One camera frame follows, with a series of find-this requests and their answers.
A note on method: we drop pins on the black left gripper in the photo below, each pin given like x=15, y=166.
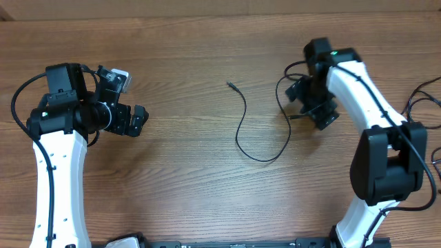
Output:
x=121, y=119

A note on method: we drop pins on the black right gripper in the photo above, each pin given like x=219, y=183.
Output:
x=318, y=107

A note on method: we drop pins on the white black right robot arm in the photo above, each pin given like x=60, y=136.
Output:
x=388, y=164

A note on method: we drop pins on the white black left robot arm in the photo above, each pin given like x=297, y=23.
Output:
x=80, y=102

